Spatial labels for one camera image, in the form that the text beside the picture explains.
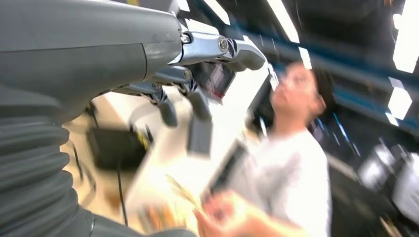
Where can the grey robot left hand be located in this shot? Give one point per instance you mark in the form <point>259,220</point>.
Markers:
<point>82,42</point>

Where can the black handheld phone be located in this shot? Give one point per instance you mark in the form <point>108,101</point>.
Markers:
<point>227,168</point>

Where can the person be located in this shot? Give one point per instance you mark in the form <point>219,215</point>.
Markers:
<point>294,170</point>

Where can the white desk riser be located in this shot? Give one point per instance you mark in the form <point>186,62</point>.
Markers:
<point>229,121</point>

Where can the black box device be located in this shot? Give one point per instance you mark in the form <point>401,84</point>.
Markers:
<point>114,147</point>

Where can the ceiling light panel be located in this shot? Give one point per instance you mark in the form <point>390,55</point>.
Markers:
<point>217,11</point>
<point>305,58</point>
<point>399,99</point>
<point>407,36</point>
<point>283,19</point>

